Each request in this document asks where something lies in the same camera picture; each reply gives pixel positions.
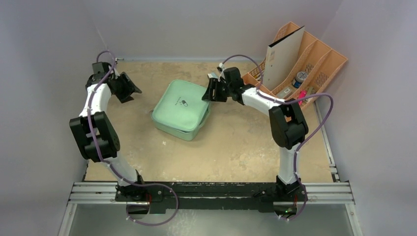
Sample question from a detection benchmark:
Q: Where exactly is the mint green storage case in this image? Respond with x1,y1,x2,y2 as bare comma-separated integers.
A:
151,80,210,141

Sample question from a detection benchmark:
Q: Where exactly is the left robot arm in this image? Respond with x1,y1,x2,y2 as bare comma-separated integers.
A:
69,61,147,201

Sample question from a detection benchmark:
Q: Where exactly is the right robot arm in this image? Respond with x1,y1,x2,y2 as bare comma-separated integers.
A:
202,67,309,200

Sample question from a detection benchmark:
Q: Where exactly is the blue white stapler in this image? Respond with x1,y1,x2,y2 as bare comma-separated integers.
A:
207,73,218,79

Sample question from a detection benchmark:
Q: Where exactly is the grey box in organizer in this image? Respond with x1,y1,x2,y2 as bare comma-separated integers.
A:
276,86,294,100

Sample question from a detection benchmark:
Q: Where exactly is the white folder in organizer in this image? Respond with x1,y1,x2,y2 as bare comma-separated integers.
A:
263,26,305,91

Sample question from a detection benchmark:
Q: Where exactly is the pink marker in organizer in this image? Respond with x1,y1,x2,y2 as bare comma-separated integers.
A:
297,90,307,106

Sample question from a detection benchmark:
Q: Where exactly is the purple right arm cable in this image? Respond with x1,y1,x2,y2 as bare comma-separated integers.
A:
220,54,334,222

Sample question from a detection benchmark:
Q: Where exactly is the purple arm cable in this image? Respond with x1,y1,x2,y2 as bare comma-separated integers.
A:
220,54,334,222
86,50,180,227

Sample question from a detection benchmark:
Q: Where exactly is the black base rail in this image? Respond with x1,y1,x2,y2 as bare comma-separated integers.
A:
115,180,307,215

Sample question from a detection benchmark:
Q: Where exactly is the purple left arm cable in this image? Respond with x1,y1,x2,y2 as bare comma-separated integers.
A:
86,50,180,227

